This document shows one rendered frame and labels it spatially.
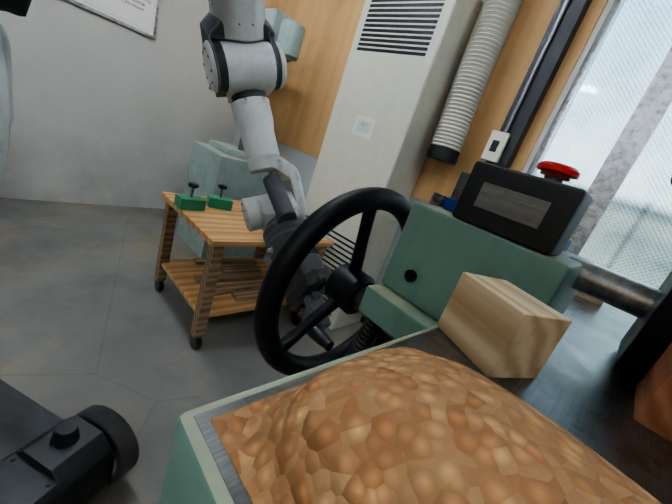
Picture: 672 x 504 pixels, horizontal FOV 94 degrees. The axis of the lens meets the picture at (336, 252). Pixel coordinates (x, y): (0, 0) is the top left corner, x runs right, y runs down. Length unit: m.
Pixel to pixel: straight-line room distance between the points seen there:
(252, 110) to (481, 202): 0.47
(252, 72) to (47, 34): 2.27
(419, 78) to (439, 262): 1.44
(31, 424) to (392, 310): 0.96
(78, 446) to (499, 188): 0.95
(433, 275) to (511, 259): 0.07
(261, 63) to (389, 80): 1.19
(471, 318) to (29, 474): 0.93
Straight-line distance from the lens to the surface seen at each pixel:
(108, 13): 2.89
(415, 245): 0.30
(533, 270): 0.27
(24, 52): 2.83
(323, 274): 0.52
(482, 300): 0.19
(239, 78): 0.63
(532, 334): 0.19
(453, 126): 1.66
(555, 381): 0.23
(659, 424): 0.25
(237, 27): 0.64
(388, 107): 1.72
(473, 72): 1.71
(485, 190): 0.28
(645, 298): 0.32
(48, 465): 0.97
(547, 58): 1.76
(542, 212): 0.27
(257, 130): 0.64
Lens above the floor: 0.98
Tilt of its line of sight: 18 degrees down
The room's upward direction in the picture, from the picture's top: 19 degrees clockwise
